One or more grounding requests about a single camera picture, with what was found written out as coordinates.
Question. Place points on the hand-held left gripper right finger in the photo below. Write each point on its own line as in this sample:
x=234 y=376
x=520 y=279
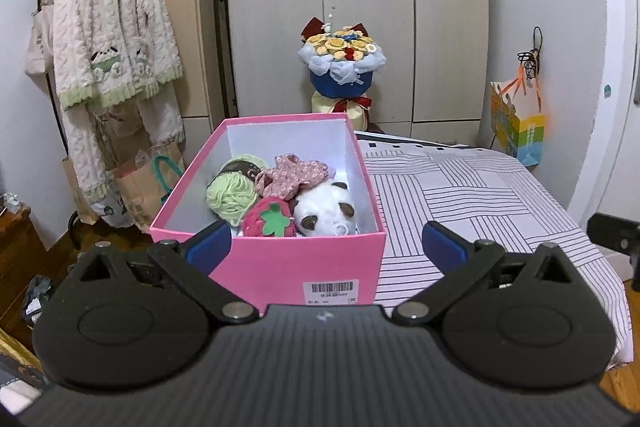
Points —
x=440 y=244

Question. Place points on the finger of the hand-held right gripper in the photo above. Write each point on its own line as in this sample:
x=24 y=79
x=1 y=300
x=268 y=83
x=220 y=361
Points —
x=612 y=234

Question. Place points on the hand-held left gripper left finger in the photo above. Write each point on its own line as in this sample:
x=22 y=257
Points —
x=212 y=247

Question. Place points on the green yarn ball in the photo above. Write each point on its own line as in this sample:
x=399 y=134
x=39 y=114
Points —
x=230 y=199

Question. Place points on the red strawberry plush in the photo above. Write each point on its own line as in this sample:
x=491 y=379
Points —
x=257 y=219

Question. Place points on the pink cardboard box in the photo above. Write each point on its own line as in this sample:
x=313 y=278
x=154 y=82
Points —
x=280 y=262

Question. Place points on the brown knit item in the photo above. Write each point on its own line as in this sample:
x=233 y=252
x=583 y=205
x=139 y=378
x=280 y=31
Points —
x=240 y=166

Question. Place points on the white panda plush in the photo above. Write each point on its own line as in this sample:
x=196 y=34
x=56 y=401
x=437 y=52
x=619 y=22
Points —
x=322 y=207

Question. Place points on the striped table cloth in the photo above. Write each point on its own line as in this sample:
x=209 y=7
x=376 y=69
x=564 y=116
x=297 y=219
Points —
x=475 y=187

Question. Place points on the white door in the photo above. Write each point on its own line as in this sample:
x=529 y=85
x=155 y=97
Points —
x=620 y=147

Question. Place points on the white printed bag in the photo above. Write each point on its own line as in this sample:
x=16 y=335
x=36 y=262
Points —
x=112 y=213

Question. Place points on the colourful paper bag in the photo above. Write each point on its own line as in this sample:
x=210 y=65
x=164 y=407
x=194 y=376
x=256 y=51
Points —
x=530 y=137

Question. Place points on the fluffy white pajama pants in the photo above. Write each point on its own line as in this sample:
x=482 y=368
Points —
x=160 y=117

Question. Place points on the blue round sticker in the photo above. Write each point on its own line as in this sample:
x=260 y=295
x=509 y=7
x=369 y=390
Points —
x=607 y=90

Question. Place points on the dark item with label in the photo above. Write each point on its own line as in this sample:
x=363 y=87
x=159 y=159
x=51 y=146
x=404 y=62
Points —
x=37 y=297

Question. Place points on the brown wooden cabinet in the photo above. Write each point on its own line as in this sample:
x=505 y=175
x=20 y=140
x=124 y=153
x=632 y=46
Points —
x=20 y=267

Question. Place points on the flower bouquet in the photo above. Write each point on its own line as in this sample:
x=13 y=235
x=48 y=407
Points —
x=340 y=67

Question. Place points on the small pale item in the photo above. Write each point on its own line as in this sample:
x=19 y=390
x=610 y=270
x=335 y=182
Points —
x=10 y=202

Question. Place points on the black clothes rack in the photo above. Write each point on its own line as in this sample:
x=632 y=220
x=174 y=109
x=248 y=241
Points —
x=222 y=32

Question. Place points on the fluffy white pajama jacket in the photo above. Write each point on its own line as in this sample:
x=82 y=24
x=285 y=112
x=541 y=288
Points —
x=100 y=17

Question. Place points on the cream tote bag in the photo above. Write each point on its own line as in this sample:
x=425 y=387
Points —
x=37 y=52

